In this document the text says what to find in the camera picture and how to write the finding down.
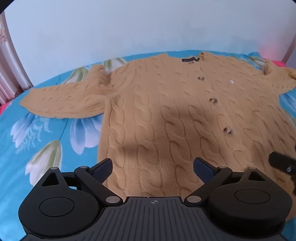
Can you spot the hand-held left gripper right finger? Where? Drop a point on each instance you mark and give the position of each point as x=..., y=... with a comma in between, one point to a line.
x=204, y=169

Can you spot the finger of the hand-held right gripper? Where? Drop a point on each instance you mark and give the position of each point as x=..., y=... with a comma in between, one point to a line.
x=278, y=161

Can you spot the pink curtain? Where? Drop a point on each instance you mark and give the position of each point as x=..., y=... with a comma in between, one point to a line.
x=9, y=69

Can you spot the blue floral bedsheet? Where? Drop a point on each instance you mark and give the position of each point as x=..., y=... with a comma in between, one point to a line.
x=34, y=139

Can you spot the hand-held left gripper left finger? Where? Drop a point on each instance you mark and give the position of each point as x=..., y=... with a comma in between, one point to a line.
x=102, y=167

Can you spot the red cloth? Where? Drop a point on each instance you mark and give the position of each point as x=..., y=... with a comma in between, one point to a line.
x=279, y=63

